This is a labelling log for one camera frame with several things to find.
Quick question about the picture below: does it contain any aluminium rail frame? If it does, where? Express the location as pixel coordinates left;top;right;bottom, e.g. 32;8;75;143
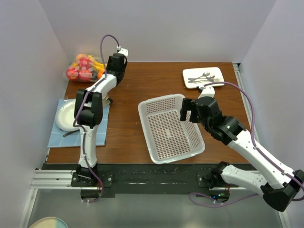
18;168;81;228

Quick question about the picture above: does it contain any beige mug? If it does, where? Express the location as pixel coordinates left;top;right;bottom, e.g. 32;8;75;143
102;94;113;107

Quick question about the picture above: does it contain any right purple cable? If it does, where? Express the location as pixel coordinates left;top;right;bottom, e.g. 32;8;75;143
189;81;304;209

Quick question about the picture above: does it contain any white round plate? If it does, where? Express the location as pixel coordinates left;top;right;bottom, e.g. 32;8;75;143
55;99;78;132

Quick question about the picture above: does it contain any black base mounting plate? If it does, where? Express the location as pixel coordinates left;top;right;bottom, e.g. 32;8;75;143
42;164;234;199

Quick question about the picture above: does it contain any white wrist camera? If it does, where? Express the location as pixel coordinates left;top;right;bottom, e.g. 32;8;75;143
117;46;129;57
197;86;215;99

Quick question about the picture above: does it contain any silver spoon on cloth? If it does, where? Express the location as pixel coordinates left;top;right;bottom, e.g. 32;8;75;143
63;130;78;137

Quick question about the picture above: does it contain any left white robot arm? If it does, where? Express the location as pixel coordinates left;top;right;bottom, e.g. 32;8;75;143
73;50;128;186

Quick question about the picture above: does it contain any silver fork on plate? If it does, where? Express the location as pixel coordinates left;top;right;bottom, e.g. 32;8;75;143
188;78;220;84

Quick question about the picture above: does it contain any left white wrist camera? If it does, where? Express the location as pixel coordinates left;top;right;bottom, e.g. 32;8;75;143
117;46;129;57

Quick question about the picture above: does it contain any clear zip top bag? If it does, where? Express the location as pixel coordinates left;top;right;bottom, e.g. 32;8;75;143
64;54;107;82

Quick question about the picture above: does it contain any pastel round plate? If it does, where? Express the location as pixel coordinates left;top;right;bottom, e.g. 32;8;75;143
30;217;68;228

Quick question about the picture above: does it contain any white plastic basket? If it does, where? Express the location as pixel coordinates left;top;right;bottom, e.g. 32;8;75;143
138;94;206;164

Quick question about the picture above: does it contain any white rectangular plate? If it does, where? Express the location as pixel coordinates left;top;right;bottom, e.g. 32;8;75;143
182;67;224;89

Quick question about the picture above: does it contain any fake red apple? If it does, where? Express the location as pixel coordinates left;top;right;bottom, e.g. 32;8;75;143
66;66;79;80
78;70;93;82

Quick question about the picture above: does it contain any silver spoon on plate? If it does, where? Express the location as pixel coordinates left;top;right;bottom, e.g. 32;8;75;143
193;72;211;78
188;76;215;84

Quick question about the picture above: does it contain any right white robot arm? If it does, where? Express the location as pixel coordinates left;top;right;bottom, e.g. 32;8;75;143
180;87;304;212

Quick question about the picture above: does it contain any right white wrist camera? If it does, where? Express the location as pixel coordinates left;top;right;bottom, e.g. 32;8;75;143
197;86;215;99

